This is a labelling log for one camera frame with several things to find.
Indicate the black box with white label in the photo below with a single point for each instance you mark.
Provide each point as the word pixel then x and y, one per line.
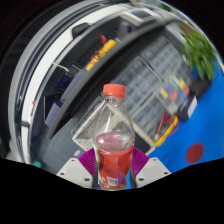
pixel 188 108

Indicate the beige dotted tray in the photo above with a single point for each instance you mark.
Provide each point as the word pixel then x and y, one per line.
pixel 85 133

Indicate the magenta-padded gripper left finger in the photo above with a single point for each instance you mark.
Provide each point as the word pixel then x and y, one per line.
pixel 74 171

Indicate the yellow multimeter with red leads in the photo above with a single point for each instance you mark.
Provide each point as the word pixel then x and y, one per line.
pixel 166 128

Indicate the dark overhead shelf unit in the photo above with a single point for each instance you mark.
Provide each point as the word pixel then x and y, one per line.
pixel 100 68

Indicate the green potted plant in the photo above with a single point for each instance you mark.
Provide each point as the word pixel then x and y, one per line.
pixel 200 55

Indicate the flat black case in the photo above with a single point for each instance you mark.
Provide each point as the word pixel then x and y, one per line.
pixel 203 88

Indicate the grey small-parts drawer cabinet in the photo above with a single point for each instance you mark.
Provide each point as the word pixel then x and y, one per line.
pixel 146 113
pixel 138 81
pixel 163 56

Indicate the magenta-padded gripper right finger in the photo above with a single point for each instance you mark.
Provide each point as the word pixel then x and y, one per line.
pixel 151 171

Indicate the clear bottle with red label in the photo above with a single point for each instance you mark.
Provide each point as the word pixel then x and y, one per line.
pixel 114 160

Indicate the flat round red coaster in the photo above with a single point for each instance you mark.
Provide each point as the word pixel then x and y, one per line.
pixel 195 152

